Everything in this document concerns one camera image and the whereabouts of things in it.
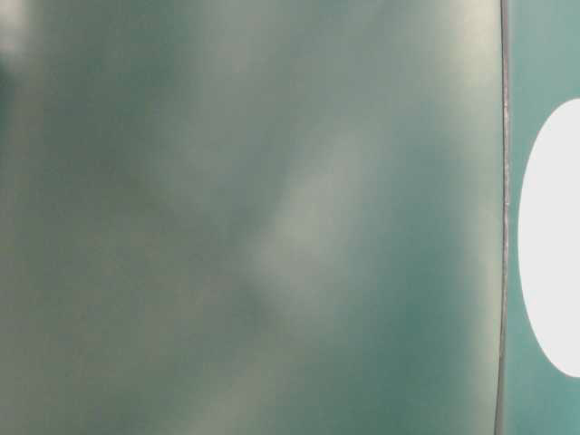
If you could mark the white round bowl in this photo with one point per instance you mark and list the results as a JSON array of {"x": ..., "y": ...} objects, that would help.
[{"x": 548, "y": 238}]

